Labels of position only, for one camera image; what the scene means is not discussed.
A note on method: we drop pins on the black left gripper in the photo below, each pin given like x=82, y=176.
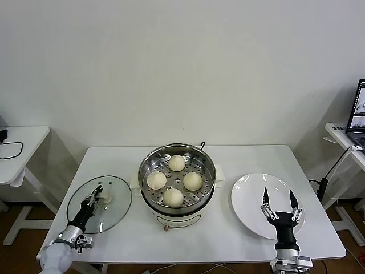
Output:
x=82, y=215

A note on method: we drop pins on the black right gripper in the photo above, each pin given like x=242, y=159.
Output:
x=286, y=228

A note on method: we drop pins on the round glass pot lid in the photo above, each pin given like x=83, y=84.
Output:
x=119, y=194

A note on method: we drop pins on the white steamed baozi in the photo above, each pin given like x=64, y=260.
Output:
x=176, y=162
x=192, y=181
x=173, y=197
x=157, y=180

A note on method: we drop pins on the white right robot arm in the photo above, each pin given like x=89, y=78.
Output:
x=286, y=257

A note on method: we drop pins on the stainless steel steamer basket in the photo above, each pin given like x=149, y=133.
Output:
x=199, y=165

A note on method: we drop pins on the white round plate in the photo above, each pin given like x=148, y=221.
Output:
x=245, y=199

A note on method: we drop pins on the white electric cooker pot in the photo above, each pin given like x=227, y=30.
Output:
x=176, y=219

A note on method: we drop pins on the white side desk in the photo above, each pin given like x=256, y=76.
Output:
x=28, y=142

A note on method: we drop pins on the white desk with laptop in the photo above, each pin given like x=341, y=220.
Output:
x=339, y=134

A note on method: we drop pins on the black power adapter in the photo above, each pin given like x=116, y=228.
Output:
x=3, y=134

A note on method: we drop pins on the open dark laptop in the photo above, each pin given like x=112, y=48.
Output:
x=357, y=114

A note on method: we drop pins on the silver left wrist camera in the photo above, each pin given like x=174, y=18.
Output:
x=85, y=242

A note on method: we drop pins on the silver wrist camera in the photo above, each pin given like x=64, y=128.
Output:
x=305, y=261
x=85, y=242

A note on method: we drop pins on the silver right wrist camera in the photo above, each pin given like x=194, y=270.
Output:
x=305, y=261

